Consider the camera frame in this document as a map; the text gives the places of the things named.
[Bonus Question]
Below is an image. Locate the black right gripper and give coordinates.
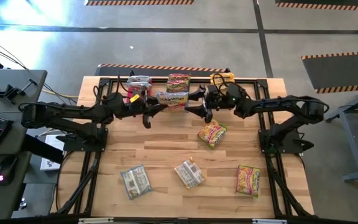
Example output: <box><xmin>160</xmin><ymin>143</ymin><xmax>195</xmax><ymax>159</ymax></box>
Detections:
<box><xmin>185</xmin><ymin>83</ymin><xmax>246</xmax><ymax>124</ymax></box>

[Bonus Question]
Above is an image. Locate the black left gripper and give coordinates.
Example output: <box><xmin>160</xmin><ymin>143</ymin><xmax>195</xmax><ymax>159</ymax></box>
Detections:
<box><xmin>111</xmin><ymin>91</ymin><xmax>168</xmax><ymax>130</ymax></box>

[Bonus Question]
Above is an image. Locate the yellow creamy chicken ramen pack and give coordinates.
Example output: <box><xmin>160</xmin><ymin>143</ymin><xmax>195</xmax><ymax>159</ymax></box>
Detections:
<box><xmin>173</xmin><ymin>156</ymin><xmax>208</xmax><ymax>190</ymax></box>
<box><xmin>209</xmin><ymin>72</ymin><xmax>235</xmax><ymax>86</ymax></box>

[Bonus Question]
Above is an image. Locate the pink plastic bin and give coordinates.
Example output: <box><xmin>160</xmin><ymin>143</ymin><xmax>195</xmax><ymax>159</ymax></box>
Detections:
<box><xmin>126</xmin><ymin>75</ymin><xmax>154</xmax><ymax>110</ymax></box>

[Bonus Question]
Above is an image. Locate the hazard-striped black floor mat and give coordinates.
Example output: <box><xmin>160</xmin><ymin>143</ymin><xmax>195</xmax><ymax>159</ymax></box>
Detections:
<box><xmin>84</xmin><ymin>0</ymin><xmax>195</xmax><ymax>6</ymax></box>
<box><xmin>301</xmin><ymin>50</ymin><xmax>358</xmax><ymax>95</ymax></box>
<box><xmin>275</xmin><ymin>0</ymin><xmax>358</xmax><ymax>12</ymax></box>
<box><xmin>96</xmin><ymin>63</ymin><xmax>233</xmax><ymax>77</ymax></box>

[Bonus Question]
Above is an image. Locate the white box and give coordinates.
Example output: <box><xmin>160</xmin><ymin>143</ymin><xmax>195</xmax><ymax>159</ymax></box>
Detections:
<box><xmin>39</xmin><ymin>135</ymin><xmax>65</xmax><ymax>172</ymax></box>

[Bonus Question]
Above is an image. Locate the black desk clamp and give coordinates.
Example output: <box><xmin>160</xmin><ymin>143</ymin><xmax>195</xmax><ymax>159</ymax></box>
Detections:
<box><xmin>4</xmin><ymin>78</ymin><xmax>39</xmax><ymax>105</ymax></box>

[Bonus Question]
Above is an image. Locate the black computer mouse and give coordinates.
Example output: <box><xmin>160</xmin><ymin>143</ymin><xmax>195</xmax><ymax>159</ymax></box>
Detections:
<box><xmin>0</xmin><ymin>155</ymin><xmax>18</xmax><ymax>187</ymax></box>

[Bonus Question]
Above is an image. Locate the yellow floor cable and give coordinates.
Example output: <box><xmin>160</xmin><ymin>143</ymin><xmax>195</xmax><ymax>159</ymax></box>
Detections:
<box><xmin>41</xmin><ymin>89</ymin><xmax>80</xmax><ymax>99</ymax></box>

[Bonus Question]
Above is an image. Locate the white frame bracket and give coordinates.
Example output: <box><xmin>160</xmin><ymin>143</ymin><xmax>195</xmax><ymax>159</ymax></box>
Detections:
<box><xmin>78</xmin><ymin>217</ymin><xmax>114</xmax><ymax>224</ymax></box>
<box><xmin>252</xmin><ymin>218</ymin><xmax>287</xmax><ymax>224</ymax></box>

